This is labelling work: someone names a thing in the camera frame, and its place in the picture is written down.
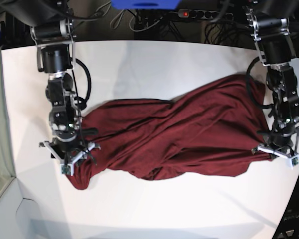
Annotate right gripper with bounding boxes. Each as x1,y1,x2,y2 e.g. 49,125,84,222
39,137,101,176

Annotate blue box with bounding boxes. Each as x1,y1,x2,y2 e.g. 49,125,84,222
111,0,180,10

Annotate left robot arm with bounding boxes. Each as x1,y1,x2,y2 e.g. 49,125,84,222
245,0,299,168

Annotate white cable loop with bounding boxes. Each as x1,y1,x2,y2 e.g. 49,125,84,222
94,4,162,32

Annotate black power strip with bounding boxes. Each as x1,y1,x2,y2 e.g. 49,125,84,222
177,9,220,20

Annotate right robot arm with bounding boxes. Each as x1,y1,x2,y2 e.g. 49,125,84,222
0,0,103,176

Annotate dark red t-shirt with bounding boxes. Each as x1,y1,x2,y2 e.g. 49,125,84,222
68,74,271,190

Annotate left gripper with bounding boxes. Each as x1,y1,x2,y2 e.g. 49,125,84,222
251,126,299,169

